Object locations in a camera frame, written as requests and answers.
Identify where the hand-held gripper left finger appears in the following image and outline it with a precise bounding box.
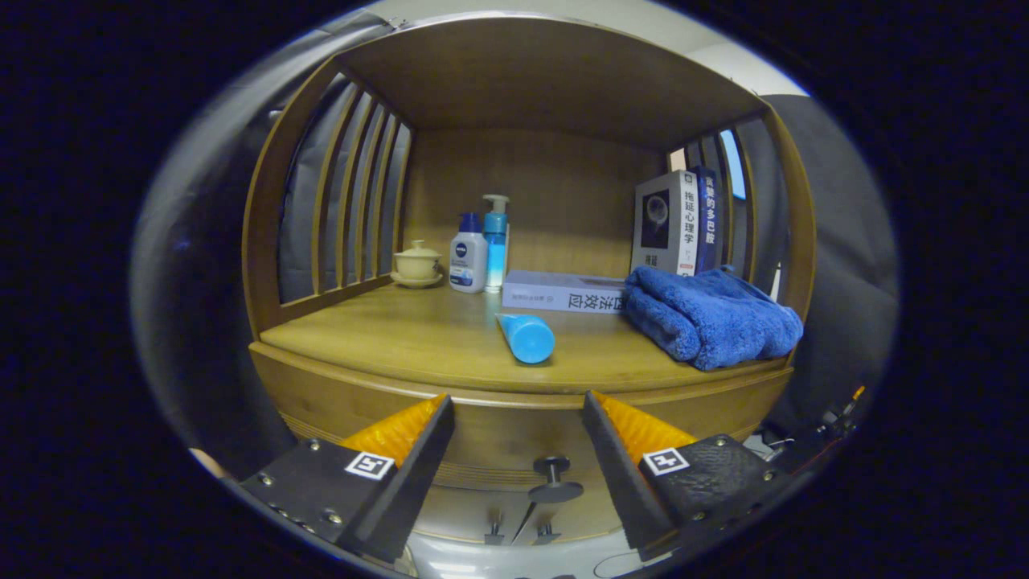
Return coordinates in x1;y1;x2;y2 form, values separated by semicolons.
240;394;457;564

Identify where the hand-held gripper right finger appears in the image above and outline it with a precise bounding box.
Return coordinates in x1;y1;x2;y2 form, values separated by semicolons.
582;391;797;562

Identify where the black drawer knob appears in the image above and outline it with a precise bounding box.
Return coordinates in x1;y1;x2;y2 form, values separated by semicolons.
528;456;585;505

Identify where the wooden drawer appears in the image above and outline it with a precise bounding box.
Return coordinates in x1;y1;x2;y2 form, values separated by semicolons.
277;386;765;491

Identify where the blue and white tube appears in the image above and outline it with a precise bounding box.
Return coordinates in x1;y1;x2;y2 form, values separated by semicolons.
496;313;556;364

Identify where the wooden cabinet door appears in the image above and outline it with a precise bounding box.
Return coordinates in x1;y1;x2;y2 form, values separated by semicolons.
523;491;624;541
418;487;523;544

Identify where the wooden countertop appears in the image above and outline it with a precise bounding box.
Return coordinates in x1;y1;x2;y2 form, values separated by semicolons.
249;277;797;407

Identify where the wooden cabinet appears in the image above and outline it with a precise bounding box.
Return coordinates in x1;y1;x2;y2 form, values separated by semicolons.
241;16;817;548

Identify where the blue folded towel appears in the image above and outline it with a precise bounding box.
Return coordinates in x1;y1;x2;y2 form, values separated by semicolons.
621;265;805;372

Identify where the pale flat book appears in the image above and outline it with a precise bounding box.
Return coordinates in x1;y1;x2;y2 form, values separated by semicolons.
501;269;629;314

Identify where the person's left leg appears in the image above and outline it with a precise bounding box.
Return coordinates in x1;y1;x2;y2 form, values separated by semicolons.
190;447;228;481

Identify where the dark equipment with orange part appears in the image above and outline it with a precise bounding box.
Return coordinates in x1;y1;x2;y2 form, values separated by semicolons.
744;386;869;475

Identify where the cream lidded teacup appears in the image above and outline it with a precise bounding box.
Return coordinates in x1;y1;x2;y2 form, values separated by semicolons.
390;240;445;290

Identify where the white bottle with blue cap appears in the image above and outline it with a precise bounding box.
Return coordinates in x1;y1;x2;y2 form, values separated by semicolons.
449;212;489;294

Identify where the blue pump bottle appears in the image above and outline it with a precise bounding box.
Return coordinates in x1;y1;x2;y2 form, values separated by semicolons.
482;194;511;292

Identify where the white upright book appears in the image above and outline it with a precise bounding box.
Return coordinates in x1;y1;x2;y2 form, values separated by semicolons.
629;170;704;277

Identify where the dark blue upright book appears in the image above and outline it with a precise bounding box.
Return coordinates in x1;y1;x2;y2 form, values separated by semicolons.
693;166;722;273

